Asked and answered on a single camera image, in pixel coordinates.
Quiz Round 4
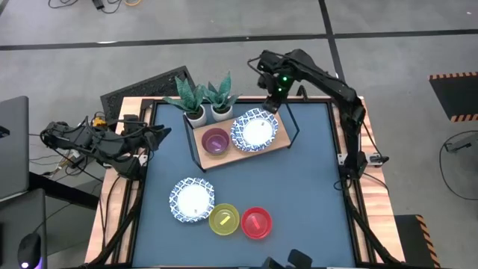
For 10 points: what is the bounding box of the blue table mat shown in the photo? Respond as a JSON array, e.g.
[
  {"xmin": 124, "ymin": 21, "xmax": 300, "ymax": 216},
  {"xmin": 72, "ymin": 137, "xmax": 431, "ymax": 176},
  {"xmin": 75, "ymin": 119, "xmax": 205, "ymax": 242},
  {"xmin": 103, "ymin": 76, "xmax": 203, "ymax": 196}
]
[{"xmin": 132, "ymin": 102, "xmax": 356, "ymax": 268}]

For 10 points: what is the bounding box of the grey desk pad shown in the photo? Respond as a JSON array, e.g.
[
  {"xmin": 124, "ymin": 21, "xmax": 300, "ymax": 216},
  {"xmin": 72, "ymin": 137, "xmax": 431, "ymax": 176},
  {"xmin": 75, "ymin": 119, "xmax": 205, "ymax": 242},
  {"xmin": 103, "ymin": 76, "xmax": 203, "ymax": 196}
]
[{"xmin": 0, "ymin": 188, "xmax": 49, "ymax": 269}]

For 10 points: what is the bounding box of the purple translucent plastic bowl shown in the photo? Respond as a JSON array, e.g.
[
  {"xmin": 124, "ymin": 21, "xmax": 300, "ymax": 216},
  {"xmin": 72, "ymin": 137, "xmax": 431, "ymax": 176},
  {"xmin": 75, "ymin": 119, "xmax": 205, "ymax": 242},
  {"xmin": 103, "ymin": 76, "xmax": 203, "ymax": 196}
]
[{"xmin": 201, "ymin": 127, "xmax": 231, "ymax": 156}]

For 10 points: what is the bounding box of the black perforated floor mat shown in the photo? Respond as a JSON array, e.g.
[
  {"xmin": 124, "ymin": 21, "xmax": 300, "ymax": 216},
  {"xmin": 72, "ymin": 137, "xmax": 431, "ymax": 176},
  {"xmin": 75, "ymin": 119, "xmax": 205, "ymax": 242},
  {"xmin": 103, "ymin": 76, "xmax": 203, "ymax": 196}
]
[{"xmin": 99, "ymin": 65, "xmax": 197, "ymax": 123}]

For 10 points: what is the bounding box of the wooden shelf with black frame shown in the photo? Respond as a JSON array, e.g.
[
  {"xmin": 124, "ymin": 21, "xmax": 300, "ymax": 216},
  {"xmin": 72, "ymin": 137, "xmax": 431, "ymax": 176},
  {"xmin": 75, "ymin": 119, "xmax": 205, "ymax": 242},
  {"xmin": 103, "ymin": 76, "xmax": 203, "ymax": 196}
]
[{"xmin": 181, "ymin": 100, "xmax": 301, "ymax": 173}]

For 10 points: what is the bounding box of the red translucent plastic bowl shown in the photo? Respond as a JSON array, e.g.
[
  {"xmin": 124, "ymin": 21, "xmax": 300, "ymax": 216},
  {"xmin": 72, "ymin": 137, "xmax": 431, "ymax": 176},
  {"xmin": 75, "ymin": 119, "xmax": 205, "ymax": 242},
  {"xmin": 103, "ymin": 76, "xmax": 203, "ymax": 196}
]
[{"xmin": 240, "ymin": 206, "xmax": 273, "ymax": 240}]

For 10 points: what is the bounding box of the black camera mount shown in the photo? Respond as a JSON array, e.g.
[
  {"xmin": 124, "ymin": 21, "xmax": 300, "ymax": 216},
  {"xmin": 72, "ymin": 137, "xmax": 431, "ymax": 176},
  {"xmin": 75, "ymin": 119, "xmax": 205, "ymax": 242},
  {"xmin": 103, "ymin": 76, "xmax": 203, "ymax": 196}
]
[{"xmin": 261, "ymin": 249, "xmax": 314, "ymax": 269}]

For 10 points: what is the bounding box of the blue patterned paper plate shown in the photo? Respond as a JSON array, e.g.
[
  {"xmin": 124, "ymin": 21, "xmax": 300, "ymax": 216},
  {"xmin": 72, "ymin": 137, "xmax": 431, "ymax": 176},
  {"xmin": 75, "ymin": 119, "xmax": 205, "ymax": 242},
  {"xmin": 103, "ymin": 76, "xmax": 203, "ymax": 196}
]
[
  {"xmin": 168, "ymin": 176, "xmax": 216, "ymax": 224},
  {"xmin": 230, "ymin": 108, "xmax": 280, "ymax": 153}
]

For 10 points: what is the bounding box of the black aluminium table frame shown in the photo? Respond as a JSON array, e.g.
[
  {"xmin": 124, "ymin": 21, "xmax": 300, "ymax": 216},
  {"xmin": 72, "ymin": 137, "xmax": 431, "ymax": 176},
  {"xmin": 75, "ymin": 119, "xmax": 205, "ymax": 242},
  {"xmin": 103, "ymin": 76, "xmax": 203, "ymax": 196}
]
[{"xmin": 84, "ymin": 97, "xmax": 408, "ymax": 269}]

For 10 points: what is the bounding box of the grey metal stand foot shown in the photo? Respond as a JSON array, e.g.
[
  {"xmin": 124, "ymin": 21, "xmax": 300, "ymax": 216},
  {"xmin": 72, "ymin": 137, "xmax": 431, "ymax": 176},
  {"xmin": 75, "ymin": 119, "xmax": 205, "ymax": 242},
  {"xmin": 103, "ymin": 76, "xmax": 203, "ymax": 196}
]
[{"xmin": 443, "ymin": 133, "xmax": 478, "ymax": 154}]

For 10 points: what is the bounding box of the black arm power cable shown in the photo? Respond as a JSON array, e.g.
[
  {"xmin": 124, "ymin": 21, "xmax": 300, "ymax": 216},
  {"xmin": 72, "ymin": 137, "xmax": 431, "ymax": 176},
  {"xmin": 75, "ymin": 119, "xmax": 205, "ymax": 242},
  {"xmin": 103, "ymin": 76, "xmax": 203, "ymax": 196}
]
[{"xmin": 333, "ymin": 170, "xmax": 390, "ymax": 195}]

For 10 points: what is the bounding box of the black floor cable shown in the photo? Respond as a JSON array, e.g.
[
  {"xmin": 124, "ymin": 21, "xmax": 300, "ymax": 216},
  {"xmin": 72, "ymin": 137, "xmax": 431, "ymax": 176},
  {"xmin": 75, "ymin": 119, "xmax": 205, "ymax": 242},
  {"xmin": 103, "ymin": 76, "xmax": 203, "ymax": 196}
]
[{"xmin": 47, "ymin": 0, "xmax": 80, "ymax": 10}]

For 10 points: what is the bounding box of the yellow translucent plastic bowl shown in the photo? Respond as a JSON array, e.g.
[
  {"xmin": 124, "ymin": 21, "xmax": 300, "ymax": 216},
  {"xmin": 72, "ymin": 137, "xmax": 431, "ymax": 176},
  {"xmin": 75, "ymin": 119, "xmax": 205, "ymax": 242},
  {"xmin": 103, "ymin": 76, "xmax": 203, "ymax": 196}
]
[{"xmin": 208, "ymin": 202, "xmax": 240, "ymax": 237}]

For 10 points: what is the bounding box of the snake plant in white pot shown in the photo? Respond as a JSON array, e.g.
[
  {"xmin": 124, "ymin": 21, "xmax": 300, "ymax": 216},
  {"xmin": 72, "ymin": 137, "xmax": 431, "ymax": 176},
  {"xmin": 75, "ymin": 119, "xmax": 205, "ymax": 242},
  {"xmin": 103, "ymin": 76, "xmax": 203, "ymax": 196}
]
[
  {"xmin": 162, "ymin": 75, "xmax": 208, "ymax": 129},
  {"xmin": 201, "ymin": 71, "xmax": 242, "ymax": 123}
]

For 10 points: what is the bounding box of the grey laptop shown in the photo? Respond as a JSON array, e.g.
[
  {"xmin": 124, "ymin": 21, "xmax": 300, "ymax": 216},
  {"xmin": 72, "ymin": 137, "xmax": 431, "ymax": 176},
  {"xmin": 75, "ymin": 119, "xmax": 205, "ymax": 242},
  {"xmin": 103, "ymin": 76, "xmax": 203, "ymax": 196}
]
[{"xmin": 0, "ymin": 96, "xmax": 30, "ymax": 201}]

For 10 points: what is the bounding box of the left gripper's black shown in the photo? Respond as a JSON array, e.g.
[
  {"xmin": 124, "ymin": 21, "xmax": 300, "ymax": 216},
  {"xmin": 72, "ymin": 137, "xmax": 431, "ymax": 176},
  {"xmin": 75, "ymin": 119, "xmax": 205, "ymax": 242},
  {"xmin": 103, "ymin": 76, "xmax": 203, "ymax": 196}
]
[{"xmin": 143, "ymin": 127, "xmax": 173, "ymax": 150}]

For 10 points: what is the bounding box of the black computer mouse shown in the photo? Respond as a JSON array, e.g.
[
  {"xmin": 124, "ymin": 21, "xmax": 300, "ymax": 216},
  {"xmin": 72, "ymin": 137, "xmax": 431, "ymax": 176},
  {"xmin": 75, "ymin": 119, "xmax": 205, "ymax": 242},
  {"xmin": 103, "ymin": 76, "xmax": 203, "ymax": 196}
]
[{"xmin": 17, "ymin": 232, "xmax": 43, "ymax": 269}]

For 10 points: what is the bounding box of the black mat with hazard stripes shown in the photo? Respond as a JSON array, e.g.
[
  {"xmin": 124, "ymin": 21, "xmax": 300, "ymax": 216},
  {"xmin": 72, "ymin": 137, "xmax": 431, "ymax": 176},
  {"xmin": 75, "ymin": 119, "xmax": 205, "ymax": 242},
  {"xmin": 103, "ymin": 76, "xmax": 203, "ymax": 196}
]
[
  {"xmin": 394, "ymin": 214, "xmax": 442, "ymax": 269},
  {"xmin": 428, "ymin": 71, "xmax": 478, "ymax": 123}
]

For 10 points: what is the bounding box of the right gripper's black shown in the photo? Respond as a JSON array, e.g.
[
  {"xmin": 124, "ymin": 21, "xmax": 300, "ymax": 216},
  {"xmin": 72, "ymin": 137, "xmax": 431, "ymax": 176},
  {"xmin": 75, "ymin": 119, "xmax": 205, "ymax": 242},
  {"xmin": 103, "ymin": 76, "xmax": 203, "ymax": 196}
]
[{"xmin": 258, "ymin": 70, "xmax": 292, "ymax": 115}]

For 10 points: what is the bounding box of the thin black looped cable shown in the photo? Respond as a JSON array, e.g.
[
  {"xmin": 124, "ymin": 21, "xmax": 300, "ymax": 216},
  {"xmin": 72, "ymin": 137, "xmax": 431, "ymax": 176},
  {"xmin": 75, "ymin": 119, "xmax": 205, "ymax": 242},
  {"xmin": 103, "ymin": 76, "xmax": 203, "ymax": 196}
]
[{"xmin": 438, "ymin": 129, "xmax": 478, "ymax": 202}]

